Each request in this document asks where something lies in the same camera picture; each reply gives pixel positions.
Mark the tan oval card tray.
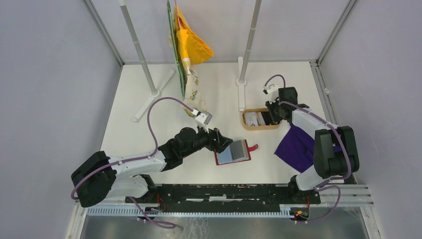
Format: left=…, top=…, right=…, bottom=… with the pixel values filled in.
left=241, top=108, right=280, bottom=131

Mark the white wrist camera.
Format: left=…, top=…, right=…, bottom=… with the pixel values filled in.
left=192, top=110, right=212, bottom=133
left=263, top=84, right=279, bottom=104

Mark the grey stand pole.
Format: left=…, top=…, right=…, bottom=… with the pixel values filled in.
left=118, top=0, right=175, bottom=122
left=235, top=0, right=262, bottom=112

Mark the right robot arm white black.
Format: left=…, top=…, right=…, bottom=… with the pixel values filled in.
left=263, top=85, right=360, bottom=203

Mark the yellow cloth hanging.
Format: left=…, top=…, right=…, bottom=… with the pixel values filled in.
left=174, top=5, right=214, bottom=68

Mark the grey card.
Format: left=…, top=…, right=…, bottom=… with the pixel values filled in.
left=229, top=139, right=248, bottom=161

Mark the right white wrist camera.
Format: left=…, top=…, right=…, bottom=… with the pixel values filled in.
left=263, top=84, right=279, bottom=104

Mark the right grey stand pole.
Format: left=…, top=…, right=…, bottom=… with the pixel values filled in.
left=235, top=0, right=262, bottom=112

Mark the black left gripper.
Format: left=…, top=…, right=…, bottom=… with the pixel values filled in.
left=182, top=123, right=232, bottom=158

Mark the red leather card holder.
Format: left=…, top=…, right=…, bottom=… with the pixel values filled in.
left=214, top=139, right=259, bottom=166

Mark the silver VIP card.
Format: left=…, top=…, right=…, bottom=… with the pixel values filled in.
left=244, top=112, right=260, bottom=127

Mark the purple cloth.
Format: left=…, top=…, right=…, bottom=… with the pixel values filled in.
left=274, top=123, right=343, bottom=174

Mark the cream patterned fabric bag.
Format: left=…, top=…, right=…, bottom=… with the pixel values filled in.
left=182, top=58, right=207, bottom=111

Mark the stack of cards in tray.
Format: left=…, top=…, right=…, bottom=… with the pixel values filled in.
left=258, top=111, right=274, bottom=125

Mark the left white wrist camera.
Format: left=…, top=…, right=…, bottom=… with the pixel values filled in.
left=192, top=110, right=212, bottom=133

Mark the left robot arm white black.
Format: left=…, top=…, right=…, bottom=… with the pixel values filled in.
left=71, top=127, right=233, bottom=208

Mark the white toothed cable rail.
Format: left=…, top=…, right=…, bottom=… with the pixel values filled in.
left=87, top=206, right=294, bottom=219

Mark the left grey stand pole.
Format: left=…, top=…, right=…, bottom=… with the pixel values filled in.
left=118, top=0, right=175, bottom=122

